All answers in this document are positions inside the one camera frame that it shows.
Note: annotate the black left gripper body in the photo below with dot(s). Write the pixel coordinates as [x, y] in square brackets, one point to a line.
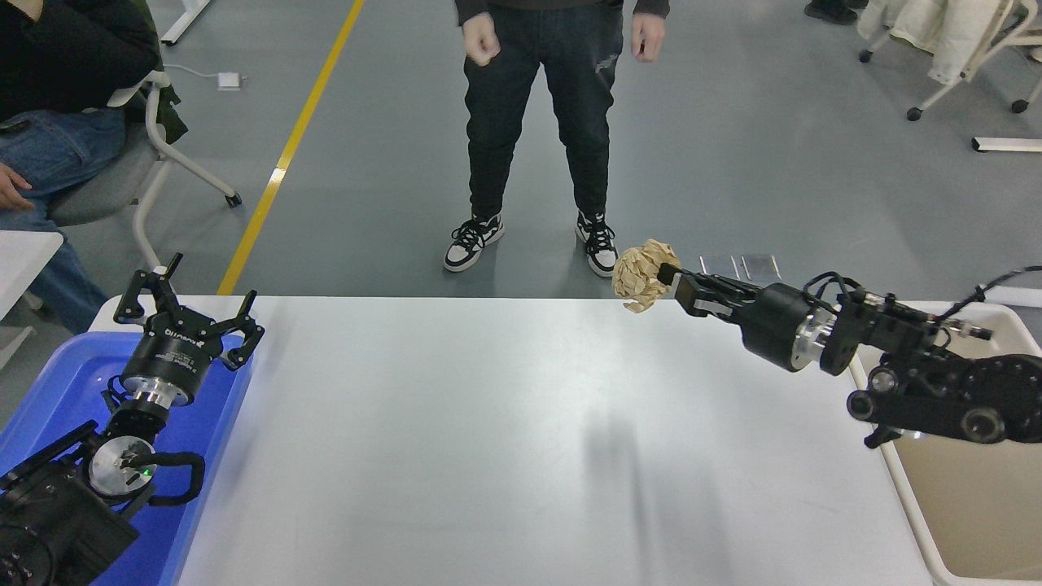
[175, 362]

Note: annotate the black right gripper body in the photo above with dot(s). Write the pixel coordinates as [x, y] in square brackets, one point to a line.
[773, 325]

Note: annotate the tan paper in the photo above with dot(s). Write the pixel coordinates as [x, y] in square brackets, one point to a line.
[639, 277]

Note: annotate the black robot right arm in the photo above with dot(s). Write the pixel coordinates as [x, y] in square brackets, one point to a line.
[993, 391]

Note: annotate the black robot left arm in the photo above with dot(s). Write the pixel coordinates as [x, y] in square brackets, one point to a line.
[49, 521]

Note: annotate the person's hand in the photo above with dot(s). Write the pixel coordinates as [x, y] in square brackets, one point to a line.
[12, 187]

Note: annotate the person's left hand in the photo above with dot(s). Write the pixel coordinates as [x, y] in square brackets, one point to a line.
[649, 37]

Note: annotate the person's right hand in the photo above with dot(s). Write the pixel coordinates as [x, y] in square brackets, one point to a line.
[482, 39]

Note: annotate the metal floor plate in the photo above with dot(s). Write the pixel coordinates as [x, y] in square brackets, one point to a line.
[761, 265]
[720, 264]

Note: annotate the blue plastic tray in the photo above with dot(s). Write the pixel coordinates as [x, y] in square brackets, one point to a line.
[65, 382]

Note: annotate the grey office chair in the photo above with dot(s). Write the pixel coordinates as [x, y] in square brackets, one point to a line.
[106, 183]

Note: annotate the small white side table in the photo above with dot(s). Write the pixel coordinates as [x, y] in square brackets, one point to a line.
[24, 260]

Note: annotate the dark green jacket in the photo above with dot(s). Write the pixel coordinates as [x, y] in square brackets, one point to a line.
[167, 110]

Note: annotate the white power adapter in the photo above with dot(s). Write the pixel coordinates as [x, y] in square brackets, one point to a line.
[229, 80]

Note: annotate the white table foot bar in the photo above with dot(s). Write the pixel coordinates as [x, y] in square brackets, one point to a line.
[186, 20]
[1009, 145]
[1017, 296]

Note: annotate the person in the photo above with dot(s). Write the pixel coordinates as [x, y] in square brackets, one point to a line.
[505, 122]
[830, 11]
[49, 57]

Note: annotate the large pale plastic bin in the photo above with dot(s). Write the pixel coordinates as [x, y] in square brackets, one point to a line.
[977, 505]

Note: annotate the white wheeled chair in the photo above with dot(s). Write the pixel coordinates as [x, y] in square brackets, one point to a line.
[956, 85]

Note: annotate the cream coat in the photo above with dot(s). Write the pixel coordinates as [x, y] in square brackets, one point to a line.
[936, 28]

